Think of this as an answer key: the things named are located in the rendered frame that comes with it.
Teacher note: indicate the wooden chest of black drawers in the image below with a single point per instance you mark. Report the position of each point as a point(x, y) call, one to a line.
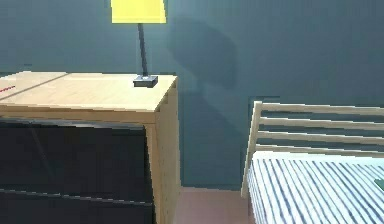
point(100, 96)

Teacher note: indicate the yellow shade table lamp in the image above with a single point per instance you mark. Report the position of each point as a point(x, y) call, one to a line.
point(138, 11)

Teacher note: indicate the wooden bed with striped cover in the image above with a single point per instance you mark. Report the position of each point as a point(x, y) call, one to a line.
point(310, 190)

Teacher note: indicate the red pencil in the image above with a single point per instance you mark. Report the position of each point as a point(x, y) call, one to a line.
point(6, 89)

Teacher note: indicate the dark green flat object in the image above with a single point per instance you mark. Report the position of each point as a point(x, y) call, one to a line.
point(380, 183)

